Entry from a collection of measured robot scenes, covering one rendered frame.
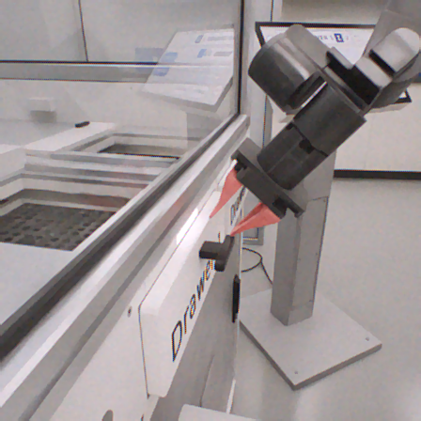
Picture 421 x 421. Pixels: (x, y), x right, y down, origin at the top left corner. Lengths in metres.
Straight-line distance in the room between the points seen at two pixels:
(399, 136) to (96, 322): 3.46
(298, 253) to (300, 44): 1.11
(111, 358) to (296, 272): 1.25
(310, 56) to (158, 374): 0.35
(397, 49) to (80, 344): 0.35
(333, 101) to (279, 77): 0.06
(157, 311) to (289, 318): 1.33
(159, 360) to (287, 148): 0.24
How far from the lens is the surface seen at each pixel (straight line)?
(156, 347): 0.35
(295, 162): 0.39
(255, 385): 1.47
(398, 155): 3.66
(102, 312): 0.27
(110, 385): 0.31
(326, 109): 0.38
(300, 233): 1.41
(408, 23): 0.42
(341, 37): 1.37
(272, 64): 0.40
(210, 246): 0.44
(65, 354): 0.23
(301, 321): 1.69
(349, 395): 1.52
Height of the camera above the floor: 1.13
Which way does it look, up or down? 25 degrees down
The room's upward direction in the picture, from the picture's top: straight up
